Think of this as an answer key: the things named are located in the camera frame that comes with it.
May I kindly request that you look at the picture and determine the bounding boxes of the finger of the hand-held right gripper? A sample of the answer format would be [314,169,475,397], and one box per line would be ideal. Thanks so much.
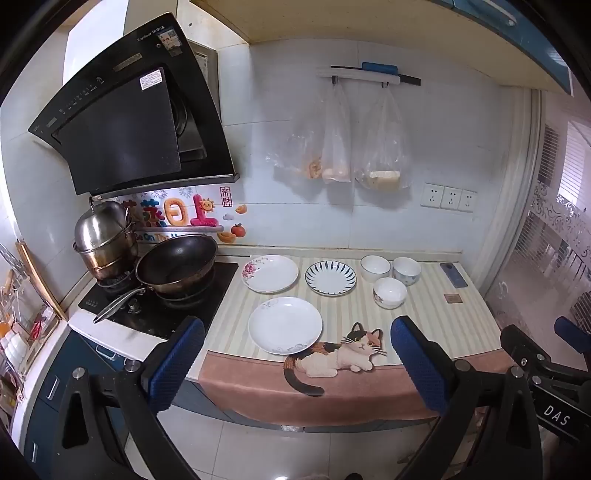
[501,324,591,398]
[554,316,591,356]

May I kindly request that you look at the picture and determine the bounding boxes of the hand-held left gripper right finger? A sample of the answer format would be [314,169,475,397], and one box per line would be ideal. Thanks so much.
[390,316,543,480]

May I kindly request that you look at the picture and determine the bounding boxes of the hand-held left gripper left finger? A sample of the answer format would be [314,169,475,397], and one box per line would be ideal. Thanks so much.
[53,316,206,480]

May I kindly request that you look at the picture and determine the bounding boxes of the white bowl blue print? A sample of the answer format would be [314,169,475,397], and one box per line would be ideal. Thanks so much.
[373,277,408,310]

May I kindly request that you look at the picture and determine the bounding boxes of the white bowl blue flowers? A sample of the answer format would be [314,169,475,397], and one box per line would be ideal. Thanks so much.
[392,257,422,287]

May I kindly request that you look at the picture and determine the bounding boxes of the white bowl dark rim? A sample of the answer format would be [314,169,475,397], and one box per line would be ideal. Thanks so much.
[360,255,392,283]

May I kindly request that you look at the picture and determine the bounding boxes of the white plate grey print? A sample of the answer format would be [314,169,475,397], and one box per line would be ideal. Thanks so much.
[248,296,324,355]

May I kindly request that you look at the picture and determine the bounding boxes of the white plate blue striped rim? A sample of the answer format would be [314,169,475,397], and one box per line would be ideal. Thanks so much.
[305,260,358,296]

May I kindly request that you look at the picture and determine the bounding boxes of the white plate pink floral print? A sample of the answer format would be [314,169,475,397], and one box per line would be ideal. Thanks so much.
[242,255,300,293]

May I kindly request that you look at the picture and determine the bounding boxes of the black glass gas stove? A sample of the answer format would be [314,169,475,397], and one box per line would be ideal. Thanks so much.
[78,261,240,340]

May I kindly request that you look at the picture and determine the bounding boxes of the striped cat-print mat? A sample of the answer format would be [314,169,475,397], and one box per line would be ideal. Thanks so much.
[198,256,518,428]

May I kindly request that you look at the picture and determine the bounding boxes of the patterned glass sliding door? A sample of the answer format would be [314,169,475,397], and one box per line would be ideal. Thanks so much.
[485,88,591,344]

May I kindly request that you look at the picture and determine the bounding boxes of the blue smartphone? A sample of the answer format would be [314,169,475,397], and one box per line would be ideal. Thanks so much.
[440,262,466,289]

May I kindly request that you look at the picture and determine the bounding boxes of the blue base cabinet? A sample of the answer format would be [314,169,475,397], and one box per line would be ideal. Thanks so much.
[23,332,139,467]

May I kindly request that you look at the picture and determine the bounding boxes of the stainless steel steamer pot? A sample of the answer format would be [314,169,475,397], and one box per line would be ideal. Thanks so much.
[73,200,139,281]

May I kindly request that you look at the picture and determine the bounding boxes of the wooden cutting board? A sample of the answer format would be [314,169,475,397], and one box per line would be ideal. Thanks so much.
[16,242,68,321]

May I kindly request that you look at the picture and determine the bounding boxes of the clear plastic bag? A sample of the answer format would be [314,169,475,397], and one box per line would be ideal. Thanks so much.
[355,85,413,191]
[321,78,354,184]
[265,80,325,181]

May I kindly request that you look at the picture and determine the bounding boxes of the black range hood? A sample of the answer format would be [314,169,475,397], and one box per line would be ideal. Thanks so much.
[28,11,241,197]

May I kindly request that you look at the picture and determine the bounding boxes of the dark wok with steel handle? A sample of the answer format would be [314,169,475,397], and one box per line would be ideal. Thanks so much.
[92,234,219,324]

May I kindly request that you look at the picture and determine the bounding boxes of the colourful wall sticker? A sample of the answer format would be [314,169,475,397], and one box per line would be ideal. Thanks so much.
[117,187,247,244]

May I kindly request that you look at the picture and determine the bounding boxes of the wire dish rack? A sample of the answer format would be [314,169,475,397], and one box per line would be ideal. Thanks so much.
[0,244,62,416]

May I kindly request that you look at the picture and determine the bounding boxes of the white wall hook rail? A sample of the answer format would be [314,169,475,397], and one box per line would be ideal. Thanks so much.
[316,66,402,87]

